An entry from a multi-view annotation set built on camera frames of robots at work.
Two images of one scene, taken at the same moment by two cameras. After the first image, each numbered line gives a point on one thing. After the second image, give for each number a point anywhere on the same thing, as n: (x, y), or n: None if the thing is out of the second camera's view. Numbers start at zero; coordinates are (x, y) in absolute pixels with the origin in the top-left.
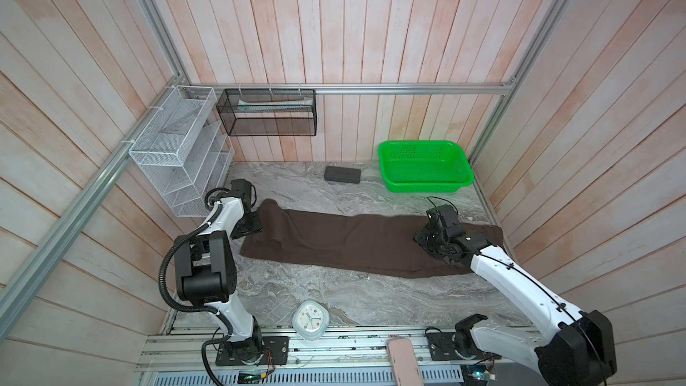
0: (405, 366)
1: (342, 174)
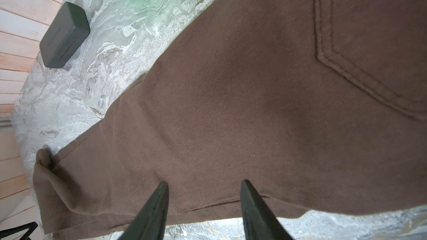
0: None
1: (70, 25)
